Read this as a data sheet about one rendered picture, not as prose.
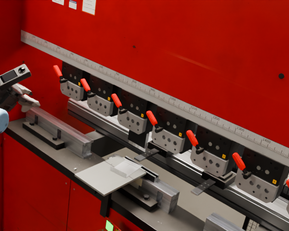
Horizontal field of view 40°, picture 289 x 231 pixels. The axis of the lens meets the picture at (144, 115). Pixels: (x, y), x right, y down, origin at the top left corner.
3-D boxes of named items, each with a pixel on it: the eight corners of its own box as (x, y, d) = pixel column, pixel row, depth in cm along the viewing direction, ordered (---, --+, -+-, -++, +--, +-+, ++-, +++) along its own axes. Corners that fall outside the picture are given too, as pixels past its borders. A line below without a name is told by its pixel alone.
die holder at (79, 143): (25, 121, 232) (25, 107, 228) (34, 119, 236) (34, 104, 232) (83, 159, 204) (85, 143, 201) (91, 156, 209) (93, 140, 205)
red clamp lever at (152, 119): (147, 111, 161) (158, 132, 160) (153, 108, 164) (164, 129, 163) (144, 112, 162) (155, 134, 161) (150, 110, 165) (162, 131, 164)
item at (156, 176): (121, 162, 189) (122, 157, 187) (125, 161, 191) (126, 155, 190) (153, 183, 178) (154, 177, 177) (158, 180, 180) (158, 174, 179)
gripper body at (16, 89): (2, 99, 145) (-25, 89, 135) (17, 81, 144) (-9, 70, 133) (11, 112, 141) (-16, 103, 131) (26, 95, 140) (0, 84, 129)
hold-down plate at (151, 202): (101, 180, 190) (102, 175, 189) (109, 176, 194) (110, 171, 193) (149, 212, 174) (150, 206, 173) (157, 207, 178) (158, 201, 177)
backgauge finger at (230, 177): (181, 189, 174) (184, 180, 172) (213, 169, 193) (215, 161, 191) (205, 203, 167) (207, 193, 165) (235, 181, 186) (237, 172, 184)
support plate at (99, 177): (74, 176, 170) (74, 173, 170) (117, 156, 189) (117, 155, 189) (103, 196, 160) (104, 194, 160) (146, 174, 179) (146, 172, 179)
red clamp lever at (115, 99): (111, 93, 172) (122, 113, 170) (118, 91, 175) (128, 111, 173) (109, 95, 173) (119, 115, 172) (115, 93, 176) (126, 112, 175)
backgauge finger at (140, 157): (126, 156, 191) (128, 148, 189) (160, 141, 210) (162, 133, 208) (146, 168, 185) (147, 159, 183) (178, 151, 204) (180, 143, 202)
